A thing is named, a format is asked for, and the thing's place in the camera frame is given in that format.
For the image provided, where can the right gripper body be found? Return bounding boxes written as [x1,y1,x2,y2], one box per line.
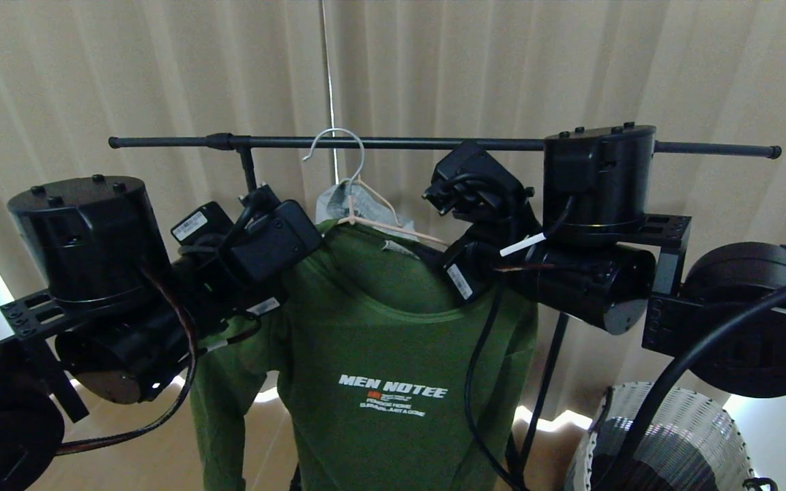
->
[444,239,658,335]

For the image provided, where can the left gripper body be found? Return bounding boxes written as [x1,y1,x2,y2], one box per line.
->
[55,271,286,404]

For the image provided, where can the green garment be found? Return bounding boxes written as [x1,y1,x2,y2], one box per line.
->
[190,220,538,491]

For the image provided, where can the pink clothes hanger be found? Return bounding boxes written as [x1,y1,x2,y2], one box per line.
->
[338,176,404,229]
[302,128,450,248]

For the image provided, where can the pale grey shorts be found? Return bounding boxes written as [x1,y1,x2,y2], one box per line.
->
[317,181,416,239]

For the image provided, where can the white laundry basket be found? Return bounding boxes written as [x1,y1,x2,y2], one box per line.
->
[567,382,779,491]

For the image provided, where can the black clothes rack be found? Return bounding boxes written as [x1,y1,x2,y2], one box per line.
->
[108,133,781,491]

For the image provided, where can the beige curtain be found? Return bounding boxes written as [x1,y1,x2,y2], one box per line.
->
[0,0,786,427]

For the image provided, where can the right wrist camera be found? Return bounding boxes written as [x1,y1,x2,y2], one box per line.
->
[422,142,537,233]

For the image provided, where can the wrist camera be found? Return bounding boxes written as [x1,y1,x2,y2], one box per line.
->
[171,184,323,284]
[422,142,537,233]

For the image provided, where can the black cable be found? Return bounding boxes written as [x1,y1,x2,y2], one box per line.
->
[463,273,786,491]

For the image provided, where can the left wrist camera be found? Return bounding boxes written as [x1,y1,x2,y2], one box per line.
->
[171,184,323,284]

